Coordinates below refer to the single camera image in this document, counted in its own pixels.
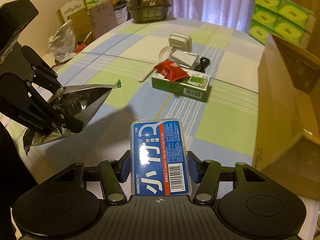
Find blue dental floss box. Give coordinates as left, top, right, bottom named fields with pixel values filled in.
left=130, top=119, right=191, bottom=196

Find silver foil bag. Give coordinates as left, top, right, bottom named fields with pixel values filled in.
left=23, top=80, right=121, bottom=153

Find green white carton box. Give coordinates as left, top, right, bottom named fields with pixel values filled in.
left=151, top=69, right=211, bottom=102

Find red snack packet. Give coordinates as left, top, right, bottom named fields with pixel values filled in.
left=154, top=60, right=189, bottom=82

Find white device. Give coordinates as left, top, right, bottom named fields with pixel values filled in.
left=169, top=49, right=199, bottom=70

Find white night light plug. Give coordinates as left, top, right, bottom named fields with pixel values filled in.
left=169, top=32, right=193, bottom=52

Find white plastic bag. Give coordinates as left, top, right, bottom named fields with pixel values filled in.
left=48, top=20, right=76, bottom=63

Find large cardboard box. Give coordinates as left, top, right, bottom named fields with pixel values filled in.
left=253, top=35, right=319, bottom=200

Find brown cardboard pieces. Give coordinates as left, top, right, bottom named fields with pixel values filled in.
left=56, top=0, right=117, bottom=43

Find dark green food container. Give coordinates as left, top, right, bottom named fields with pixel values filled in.
left=127, top=0, right=171, bottom=23

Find stack of green tissue packs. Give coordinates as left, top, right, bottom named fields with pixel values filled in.
left=248, top=0, right=316, bottom=49

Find orange handled screwdriver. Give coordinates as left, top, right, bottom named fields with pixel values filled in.
left=75, top=31, right=94, bottom=54

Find black coiled cable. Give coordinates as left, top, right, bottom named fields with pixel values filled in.
left=194, top=56, right=211, bottom=74

